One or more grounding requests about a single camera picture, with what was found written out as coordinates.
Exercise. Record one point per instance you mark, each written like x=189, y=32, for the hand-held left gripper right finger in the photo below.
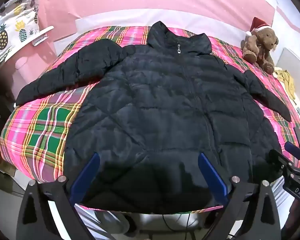
x=212, y=178

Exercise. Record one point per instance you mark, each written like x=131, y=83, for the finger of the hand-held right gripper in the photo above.
x=280, y=158
x=293, y=149

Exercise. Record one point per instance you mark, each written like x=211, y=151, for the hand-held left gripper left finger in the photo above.
x=86, y=178

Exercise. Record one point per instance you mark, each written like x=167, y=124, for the black puffer jacket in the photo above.
x=165, y=100

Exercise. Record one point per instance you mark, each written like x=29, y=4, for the person's right forearm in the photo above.
x=296, y=220

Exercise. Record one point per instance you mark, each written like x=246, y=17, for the yellow cloth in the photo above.
x=287, y=80

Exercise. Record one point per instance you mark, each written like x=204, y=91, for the pink green plaid blanket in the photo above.
x=40, y=120

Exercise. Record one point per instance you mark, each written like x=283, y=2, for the white panel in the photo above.
x=291, y=58

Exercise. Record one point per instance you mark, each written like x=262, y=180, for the brown teddy bear santa hat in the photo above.
x=262, y=47

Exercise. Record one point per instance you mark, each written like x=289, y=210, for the white bed sheet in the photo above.
x=110, y=21

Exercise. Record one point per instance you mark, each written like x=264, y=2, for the pineapple print cloth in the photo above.
x=5, y=35

